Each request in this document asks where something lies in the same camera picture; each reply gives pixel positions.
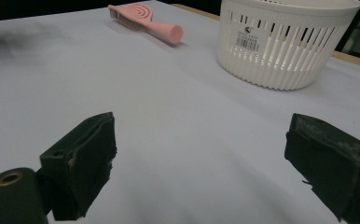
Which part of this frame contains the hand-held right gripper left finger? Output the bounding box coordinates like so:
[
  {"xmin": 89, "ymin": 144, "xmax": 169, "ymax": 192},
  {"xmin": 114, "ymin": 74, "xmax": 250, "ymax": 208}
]
[{"xmin": 39, "ymin": 111, "xmax": 118, "ymax": 221}]

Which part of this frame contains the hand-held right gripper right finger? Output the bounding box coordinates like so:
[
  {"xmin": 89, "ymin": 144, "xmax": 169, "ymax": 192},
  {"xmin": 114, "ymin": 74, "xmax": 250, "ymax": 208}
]
[{"xmin": 284, "ymin": 113, "xmax": 360, "ymax": 224}]

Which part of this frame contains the white slotted plastic basket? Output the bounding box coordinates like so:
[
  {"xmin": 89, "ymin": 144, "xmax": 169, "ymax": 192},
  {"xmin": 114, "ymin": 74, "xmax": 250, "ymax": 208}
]
[{"xmin": 215, "ymin": 0, "xmax": 360, "ymax": 91}]

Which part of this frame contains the pink swirl lollipop toy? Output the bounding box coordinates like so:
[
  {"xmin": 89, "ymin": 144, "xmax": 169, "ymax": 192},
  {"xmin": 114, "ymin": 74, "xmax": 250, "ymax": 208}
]
[{"xmin": 107, "ymin": 3, "xmax": 185, "ymax": 47}]

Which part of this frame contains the light blue table mat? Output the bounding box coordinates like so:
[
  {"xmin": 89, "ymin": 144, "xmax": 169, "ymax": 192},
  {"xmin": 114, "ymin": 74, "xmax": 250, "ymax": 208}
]
[{"xmin": 0, "ymin": 0, "xmax": 360, "ymax": 224}]

